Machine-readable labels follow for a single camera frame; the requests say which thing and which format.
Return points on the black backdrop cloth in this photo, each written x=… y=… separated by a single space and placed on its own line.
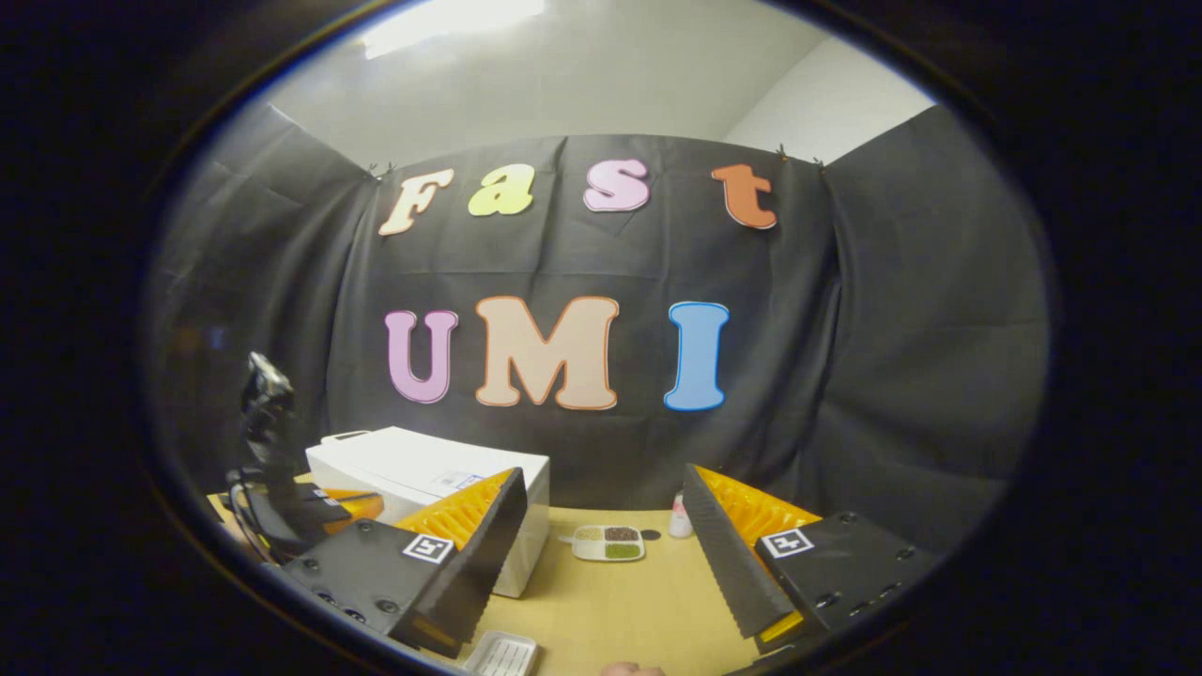
x=892 y=329

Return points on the white divided dish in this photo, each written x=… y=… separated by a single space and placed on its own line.
x=608 y=543

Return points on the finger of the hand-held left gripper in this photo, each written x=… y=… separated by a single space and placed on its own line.
x=362 y=507

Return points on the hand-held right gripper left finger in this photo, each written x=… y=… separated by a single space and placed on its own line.
x=484 y=563

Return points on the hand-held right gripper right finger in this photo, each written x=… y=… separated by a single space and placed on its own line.
x=728 y=563

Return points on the white microwave oven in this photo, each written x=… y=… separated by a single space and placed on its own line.
x=404 y=465

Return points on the white ribbed plastic tray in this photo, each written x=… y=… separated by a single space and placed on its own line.
x=502 y=655

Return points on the clear bottle with pink label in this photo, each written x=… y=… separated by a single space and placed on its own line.
x=680 y=521

